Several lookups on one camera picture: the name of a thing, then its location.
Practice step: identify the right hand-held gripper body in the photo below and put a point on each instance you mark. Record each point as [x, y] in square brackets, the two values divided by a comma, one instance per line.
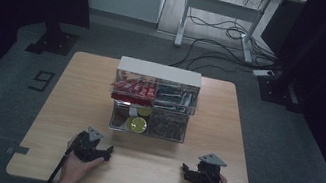
[206, 177]

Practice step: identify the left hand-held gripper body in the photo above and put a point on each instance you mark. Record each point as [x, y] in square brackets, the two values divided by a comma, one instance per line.
[84, 150]

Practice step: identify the clear drawer with yellow cups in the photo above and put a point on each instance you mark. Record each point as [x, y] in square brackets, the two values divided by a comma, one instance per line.
[147, 128]

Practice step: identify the clear drawer with packets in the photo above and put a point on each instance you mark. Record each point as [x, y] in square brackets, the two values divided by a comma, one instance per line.
[154, 94]

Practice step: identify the clear drawer organizer white top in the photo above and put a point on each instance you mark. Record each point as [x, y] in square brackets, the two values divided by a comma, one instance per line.
[159, 71]

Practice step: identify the person's left hand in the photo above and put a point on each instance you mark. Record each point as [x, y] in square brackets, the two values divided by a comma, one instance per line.
[76, 169]

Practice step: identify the brown packet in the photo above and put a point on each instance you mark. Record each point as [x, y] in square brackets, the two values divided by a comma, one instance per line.
[118, 119]

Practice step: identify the large yellow-lidded cup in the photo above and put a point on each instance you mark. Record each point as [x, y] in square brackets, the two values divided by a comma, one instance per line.
[138, 124]

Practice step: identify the small white-lidded cup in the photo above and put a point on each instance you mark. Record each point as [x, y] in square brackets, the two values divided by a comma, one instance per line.
[132, 111]

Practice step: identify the pile of dark brown packets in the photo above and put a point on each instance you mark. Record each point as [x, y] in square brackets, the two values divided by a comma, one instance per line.
[167, 125]

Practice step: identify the small yellow-lidded cup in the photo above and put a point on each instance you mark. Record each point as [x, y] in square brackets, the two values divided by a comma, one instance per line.
[144, 111]

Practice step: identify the pile of red packets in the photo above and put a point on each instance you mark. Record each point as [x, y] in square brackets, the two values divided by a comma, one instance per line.
[134, 88]

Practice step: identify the pile of blue-grey packets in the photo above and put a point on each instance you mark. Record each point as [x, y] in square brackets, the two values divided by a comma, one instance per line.
[173, 97]

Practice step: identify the black stand base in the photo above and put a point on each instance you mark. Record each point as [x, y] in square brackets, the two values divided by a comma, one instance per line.
[277, 91]
[56, 41]

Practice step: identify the white power strip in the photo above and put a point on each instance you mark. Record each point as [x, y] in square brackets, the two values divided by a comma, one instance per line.
[263, 73]

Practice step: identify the white metal-frame desk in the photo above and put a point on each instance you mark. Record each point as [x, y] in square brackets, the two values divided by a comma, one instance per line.
[226, 8]

